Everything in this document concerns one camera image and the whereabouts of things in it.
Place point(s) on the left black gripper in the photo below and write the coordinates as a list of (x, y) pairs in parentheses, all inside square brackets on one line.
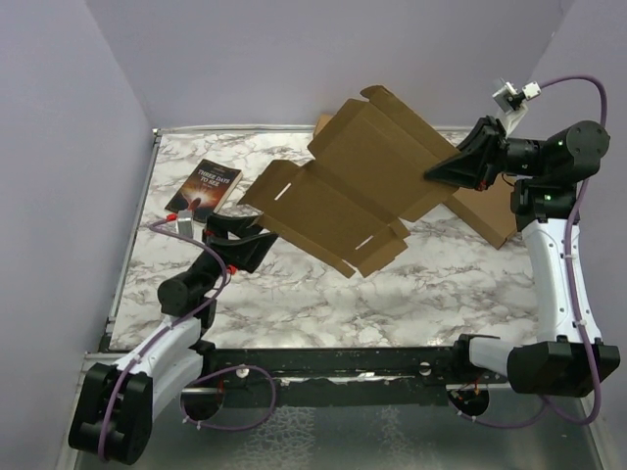
[(244, 254)]

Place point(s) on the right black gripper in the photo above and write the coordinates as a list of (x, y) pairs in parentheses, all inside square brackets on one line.
[(473, 168)]

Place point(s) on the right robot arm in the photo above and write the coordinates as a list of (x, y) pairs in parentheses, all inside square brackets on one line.
[(569, 356)]

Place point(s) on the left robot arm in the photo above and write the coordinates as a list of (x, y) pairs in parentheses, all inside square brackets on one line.
[(119, 402)]

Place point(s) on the closed brown cardboard box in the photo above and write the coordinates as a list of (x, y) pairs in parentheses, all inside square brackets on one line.
[(487, 212)]

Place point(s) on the small brown box behind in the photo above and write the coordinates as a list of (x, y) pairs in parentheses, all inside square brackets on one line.
[(322, 121)]

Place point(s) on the dark paperback book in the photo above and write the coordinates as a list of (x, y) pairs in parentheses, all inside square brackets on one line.
[(205, 190)]

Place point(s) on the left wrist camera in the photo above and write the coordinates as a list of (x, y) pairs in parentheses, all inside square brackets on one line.
[(184, 221)]

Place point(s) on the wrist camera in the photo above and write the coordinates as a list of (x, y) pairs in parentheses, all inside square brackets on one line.
[(184, 221), (512, 102)]

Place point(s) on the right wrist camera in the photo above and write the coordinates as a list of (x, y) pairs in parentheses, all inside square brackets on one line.
[(512, 102)]

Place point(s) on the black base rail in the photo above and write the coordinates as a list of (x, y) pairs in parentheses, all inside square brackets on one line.
[(257, 378)]

